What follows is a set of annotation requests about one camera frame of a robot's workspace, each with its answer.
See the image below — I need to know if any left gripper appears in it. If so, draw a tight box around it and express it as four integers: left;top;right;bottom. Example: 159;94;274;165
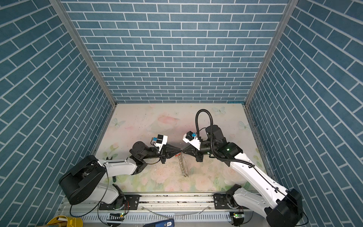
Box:
140;142;180;166

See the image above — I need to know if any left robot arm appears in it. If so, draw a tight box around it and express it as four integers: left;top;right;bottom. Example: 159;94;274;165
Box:
59;140;182;210

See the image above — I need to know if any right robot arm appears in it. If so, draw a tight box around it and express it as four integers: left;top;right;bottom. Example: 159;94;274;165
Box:
183;109;307;227

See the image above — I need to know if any blue stapler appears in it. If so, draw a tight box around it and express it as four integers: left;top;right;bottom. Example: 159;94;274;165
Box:
143;219;175;227

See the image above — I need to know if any yellow tape dispenser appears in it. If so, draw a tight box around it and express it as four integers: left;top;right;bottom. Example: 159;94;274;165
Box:
46;215;83;227

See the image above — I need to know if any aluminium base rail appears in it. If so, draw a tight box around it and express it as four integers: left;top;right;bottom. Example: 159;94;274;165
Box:
58;193;258;227

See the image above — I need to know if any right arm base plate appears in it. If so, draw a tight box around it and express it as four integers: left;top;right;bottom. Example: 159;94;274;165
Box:
212;193;243;210

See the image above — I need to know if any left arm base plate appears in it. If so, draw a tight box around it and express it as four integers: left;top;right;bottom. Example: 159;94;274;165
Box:
99;194;140;211

